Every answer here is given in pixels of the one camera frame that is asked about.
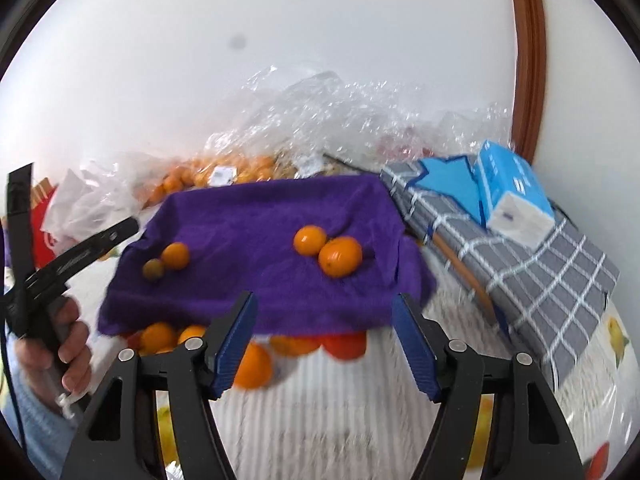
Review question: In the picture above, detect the red paper shopping bag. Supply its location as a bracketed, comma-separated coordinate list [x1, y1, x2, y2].
[30, 178, 56, 269]

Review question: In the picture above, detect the brown wooden door frame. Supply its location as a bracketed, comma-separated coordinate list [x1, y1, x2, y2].
[511, 0, 547, 164]

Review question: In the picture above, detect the white plastic bag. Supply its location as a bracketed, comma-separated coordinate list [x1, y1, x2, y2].
[40, 156, 149, 256]

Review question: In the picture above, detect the small red fruit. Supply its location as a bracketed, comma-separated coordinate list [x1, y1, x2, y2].
[319, 332, 367, 361]

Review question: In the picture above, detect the clear crumpled plastic bag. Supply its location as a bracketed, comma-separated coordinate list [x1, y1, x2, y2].
[203, 65, 512, 179]

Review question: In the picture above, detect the orange mandarin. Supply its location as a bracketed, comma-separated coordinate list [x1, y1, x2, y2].
[233, 341, 273, 390]
[140, 322, 178, 356]
[269, 335, 320, 358]
[293, 224, 328, 257]
[318, 236, 363, 278]

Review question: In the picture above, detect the small yellow-green kumquat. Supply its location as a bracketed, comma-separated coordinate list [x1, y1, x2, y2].
[142, 258, 165, 282]

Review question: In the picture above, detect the large oval orange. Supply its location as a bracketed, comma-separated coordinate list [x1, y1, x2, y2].
[160, 242, 191, 271]

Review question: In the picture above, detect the grey checked folded cloth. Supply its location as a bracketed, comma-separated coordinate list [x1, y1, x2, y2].
[380, 162, 620, 389]

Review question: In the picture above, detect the bag of small oranges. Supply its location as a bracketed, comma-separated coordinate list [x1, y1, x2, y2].
[134, 152, 291, 209]

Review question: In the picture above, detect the person's left hand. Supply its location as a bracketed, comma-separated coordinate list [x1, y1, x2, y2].
[14, 297, 92, 410]

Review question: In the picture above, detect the purple towel lined tray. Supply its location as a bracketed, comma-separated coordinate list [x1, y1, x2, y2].
[98, 174, 437, 336]

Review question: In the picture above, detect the black cable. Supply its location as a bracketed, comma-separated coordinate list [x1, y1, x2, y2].
[322, 153, 371, 174]

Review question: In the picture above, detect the blue tissue pack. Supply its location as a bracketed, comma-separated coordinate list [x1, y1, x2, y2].
[474, 140, 555, 250]

